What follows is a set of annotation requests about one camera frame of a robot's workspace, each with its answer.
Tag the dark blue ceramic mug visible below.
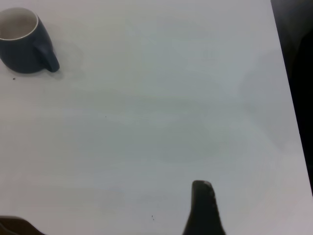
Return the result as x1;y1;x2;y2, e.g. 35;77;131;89
0;7;61;74

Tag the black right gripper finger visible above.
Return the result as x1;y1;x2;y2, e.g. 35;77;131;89
182;180;228;235

